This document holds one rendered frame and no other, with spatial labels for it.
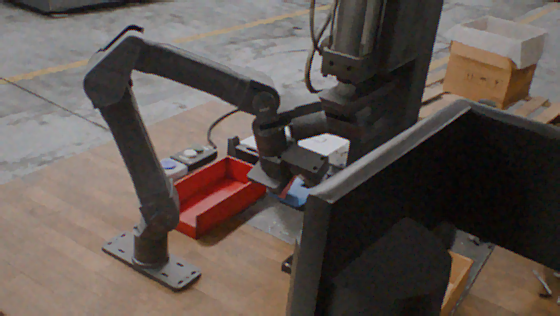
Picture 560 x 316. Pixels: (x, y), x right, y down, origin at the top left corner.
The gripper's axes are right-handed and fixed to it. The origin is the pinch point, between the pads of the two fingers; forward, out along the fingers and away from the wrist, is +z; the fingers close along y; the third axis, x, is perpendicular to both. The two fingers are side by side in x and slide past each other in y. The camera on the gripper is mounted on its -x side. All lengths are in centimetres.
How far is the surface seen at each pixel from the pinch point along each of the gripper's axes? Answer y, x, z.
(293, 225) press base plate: 2.1, 0.5, 13.6
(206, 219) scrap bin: -10.3, 12.2, 3.9
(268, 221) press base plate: -0.1, 5.4, 12.7
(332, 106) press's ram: 18.0, -1.7, -8.8
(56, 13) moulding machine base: 213, 435, 216
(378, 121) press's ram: 23.8, -8.8, -2.4
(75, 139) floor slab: 65, 211, 146
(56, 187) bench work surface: -19, 48, 4
